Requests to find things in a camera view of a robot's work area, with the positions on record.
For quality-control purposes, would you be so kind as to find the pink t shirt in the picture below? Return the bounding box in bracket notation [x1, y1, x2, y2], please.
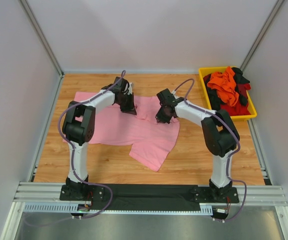
[63, 91, 181, 173]

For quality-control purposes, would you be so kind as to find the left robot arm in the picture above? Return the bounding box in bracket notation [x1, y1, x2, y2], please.
[58, 76, 137, 201]

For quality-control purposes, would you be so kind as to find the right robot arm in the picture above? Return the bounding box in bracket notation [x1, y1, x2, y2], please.
[155, 88, 240, 204]

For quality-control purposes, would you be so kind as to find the black t shirt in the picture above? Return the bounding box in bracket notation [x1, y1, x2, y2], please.
[203, 67, 250, 111]

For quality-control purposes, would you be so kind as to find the yellow plastic bin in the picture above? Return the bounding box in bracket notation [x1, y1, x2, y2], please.
[199, 66, 257, 121]

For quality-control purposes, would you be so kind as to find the orange t shirt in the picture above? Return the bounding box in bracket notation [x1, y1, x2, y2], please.
[207, 66, 239, 107]

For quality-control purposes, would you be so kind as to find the red t shirt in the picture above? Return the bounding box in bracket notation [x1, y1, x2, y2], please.
[220, 83, 251, 116]

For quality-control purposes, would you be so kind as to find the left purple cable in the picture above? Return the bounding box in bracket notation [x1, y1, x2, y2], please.
[58, 69, 127, 186]

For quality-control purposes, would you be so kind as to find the purple cable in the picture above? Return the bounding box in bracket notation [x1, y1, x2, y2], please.
[172, 78, 247, 223]
[58, 69, 127, 186]

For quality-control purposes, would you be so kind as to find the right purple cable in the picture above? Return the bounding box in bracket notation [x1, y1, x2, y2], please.
[172, 78, 247, 223]

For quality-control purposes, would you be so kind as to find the grey slotted cable duct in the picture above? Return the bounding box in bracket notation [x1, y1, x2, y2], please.
[22, 201, 229, 215]

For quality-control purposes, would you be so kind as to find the aluminium frame rail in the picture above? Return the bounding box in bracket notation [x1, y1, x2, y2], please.
[13, 182, 288, 207]

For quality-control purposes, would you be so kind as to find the left corner aluminium post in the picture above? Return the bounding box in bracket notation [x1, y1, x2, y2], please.
[18, 0, 64, 77]

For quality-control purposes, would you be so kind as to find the corner aluminium post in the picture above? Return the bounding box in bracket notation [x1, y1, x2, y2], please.
[240, 0, 286, 71]
[18, 0, 64, 77]

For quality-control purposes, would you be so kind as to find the right corner aluminium post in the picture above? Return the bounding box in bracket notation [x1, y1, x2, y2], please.
[240, 0, 286, 71]

